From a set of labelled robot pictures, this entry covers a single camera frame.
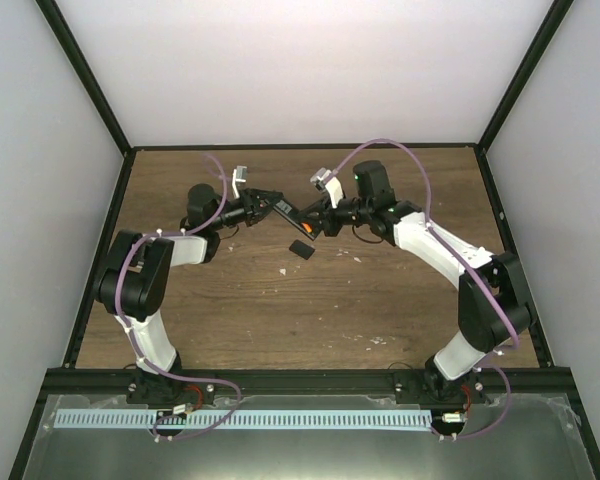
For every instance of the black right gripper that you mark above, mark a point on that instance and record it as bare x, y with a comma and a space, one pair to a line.
330, 226

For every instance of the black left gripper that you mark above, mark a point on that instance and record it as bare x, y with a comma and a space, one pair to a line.
252, 210

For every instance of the black remote control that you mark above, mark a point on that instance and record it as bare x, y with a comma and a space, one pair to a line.
290, 213

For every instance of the black battery compartment cover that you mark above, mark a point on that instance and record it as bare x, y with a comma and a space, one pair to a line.
301, 249

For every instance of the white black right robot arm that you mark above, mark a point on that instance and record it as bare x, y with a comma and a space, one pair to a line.
495, 304

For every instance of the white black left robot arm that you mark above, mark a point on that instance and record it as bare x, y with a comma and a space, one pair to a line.
132, 282

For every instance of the clear plastic front sheet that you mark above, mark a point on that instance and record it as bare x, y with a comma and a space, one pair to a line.
525, 436

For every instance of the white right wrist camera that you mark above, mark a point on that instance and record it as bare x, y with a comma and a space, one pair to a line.
326, 181

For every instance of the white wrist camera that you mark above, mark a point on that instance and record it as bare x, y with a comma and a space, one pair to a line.
326, 181
239, 178

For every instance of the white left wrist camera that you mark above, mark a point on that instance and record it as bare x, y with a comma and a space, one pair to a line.
239, 178

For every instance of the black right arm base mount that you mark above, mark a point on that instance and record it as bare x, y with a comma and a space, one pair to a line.
429, 387

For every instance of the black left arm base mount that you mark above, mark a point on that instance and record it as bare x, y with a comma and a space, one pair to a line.
158, 390

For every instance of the light blue slotted cable duct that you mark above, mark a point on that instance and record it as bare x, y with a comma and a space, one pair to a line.
390, 420

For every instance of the black aluminium front rail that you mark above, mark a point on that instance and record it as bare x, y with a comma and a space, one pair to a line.
254, 382

